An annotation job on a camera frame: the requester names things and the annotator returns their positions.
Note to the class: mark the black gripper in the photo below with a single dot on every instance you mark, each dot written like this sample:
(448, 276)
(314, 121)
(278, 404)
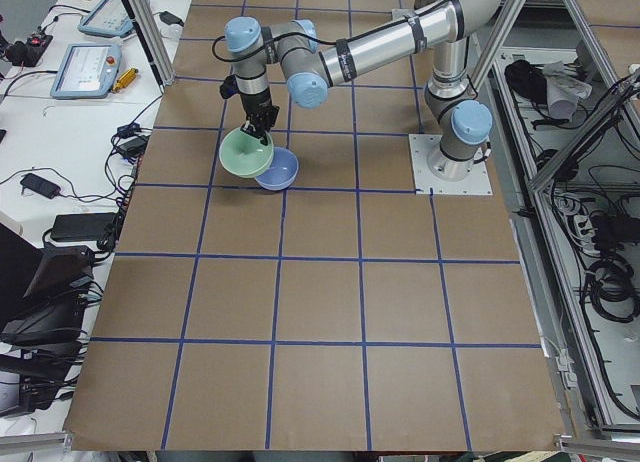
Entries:
(254, 104)

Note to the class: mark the green bowl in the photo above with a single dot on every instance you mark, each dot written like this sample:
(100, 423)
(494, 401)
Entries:
(244, 156)

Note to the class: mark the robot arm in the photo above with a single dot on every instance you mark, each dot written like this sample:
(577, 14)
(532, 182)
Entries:
(442, 25)

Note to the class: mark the blue bowl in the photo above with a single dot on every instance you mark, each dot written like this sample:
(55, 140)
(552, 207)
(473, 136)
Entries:
(282, 172)

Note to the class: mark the yellow tool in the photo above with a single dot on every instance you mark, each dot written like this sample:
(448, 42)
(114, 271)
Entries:
(125, 79)

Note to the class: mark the near teach pendant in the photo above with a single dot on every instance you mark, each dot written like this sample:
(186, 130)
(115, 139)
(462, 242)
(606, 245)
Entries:
(87, 71)

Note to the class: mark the teach pendant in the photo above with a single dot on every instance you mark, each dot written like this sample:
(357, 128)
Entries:
(87, 71)
(108, 19)

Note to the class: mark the far teach pendant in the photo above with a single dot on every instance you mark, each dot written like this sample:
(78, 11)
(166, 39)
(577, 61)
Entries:
(108, 19)

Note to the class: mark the black power brick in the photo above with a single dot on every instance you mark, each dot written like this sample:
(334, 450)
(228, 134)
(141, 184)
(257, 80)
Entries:
(81, 226)

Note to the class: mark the aluminium frame post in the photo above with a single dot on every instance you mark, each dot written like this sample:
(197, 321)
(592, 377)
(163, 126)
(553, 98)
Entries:
(140, 14)

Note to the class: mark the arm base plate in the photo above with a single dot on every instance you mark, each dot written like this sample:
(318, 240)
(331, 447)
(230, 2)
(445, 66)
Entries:
(434, 174)

